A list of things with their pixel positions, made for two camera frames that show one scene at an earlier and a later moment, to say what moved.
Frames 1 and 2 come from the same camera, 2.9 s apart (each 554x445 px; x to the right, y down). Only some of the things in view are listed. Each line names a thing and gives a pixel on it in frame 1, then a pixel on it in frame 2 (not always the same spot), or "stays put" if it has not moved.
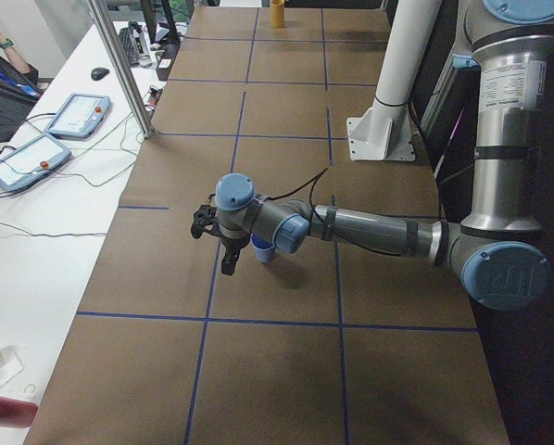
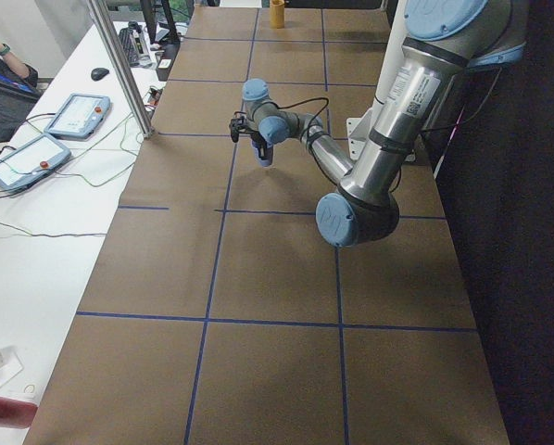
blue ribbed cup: [263, 249] -> [270, 152]
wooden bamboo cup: [277, 14] stays put
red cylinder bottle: [3, 411] stays put
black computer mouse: [98, 73] stays put
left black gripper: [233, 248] -> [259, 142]
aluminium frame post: [106, 25] stays put
